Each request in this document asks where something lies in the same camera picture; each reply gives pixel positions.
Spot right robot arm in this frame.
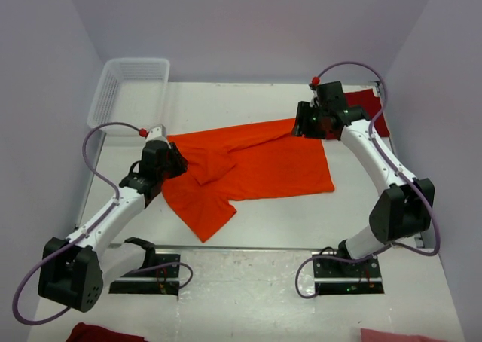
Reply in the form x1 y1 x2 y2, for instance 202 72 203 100
292 77 435 276

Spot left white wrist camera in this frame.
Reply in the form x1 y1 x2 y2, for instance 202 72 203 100
146 124 167 142

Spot orange t-shirt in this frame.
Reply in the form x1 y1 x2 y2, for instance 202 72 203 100
162 118 335 242

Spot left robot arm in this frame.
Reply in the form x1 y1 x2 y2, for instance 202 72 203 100
38 139 188 312

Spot pink cloth bottom right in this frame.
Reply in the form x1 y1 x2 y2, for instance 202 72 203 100
361 328 437 342

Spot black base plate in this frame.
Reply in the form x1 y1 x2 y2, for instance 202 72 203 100
108 265 180 297
312 258 384 296

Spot purple cable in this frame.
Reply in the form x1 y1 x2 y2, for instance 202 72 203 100
11 121 195 326
294 61 442 300

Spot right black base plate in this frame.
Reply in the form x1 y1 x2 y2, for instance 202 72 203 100
312 258 384 296

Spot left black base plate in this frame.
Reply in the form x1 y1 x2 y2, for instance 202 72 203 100
108 265 180 297

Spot folded dark red t-shirt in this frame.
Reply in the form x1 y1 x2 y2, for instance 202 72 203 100
323 89 391 142

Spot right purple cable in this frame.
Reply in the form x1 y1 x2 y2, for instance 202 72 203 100
294 61 442 300

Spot dark red cloth bottom left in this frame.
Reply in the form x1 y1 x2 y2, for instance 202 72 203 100
66 323 145 342

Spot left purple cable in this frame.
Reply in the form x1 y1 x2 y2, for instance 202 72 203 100
11 121 195 326

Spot white plastic basket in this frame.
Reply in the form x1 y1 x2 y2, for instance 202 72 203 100
87 57 170 130

